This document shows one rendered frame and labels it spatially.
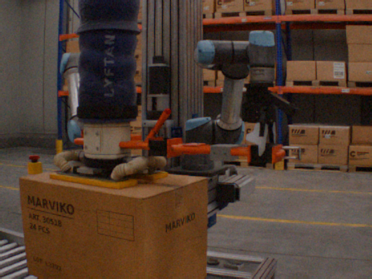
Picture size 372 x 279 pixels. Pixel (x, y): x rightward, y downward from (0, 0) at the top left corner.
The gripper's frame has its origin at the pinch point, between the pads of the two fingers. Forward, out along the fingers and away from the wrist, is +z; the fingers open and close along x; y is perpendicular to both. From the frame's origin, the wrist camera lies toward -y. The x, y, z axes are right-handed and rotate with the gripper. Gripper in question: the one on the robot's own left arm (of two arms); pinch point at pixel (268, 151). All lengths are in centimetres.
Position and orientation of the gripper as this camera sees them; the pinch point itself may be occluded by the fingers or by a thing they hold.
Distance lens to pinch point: 132.0
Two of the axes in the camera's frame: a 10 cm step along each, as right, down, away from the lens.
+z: 0.0, 10.0, 1.0
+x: -5.0, 0.8, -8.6
